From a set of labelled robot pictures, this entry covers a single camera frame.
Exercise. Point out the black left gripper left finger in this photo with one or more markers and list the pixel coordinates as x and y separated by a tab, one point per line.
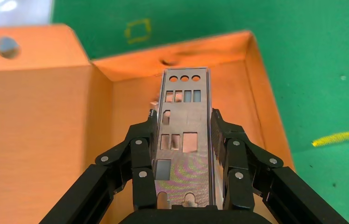
143	148

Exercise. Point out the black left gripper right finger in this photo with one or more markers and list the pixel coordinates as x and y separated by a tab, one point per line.
236	154

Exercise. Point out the metal io shield plate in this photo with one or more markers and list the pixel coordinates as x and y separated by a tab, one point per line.
193	123

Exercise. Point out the brown cardboard box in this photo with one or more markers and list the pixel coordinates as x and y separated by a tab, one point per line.
38	123

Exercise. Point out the green cloth mat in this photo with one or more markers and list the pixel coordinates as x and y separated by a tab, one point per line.
316	61

